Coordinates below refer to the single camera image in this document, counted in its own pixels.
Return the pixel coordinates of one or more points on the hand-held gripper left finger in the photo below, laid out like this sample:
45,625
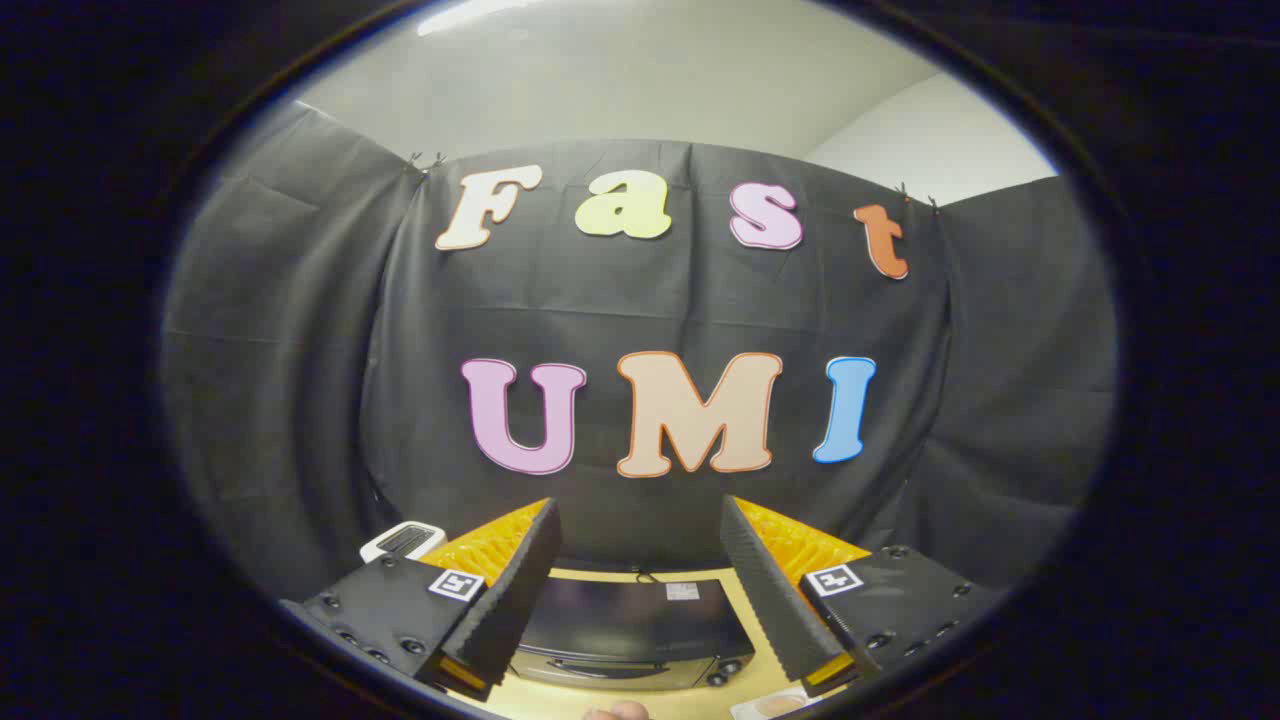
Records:
515,590

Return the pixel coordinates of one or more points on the white bread toaster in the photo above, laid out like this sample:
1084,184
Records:
400,542

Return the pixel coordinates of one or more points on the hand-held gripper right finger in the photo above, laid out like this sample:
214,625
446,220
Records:
765,590

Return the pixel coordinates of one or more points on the black toaster oven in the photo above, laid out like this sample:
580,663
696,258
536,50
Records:
640,620

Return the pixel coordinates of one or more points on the white square plate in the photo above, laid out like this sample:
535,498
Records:
745,708

